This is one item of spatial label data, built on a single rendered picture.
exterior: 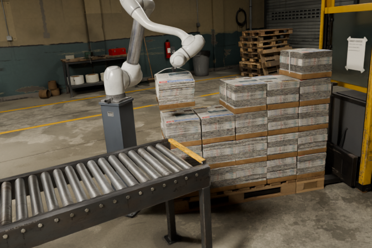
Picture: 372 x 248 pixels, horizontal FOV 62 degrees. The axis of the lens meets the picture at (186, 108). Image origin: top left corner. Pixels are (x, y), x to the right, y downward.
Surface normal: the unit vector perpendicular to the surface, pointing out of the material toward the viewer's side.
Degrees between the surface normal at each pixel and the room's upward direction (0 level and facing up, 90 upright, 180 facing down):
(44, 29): 90
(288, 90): 90
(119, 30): 90
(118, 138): 90
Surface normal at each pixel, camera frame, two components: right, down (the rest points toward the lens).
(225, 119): 0.20, 0.25
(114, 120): -0.43, 0.26
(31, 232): 0.49, 0.20
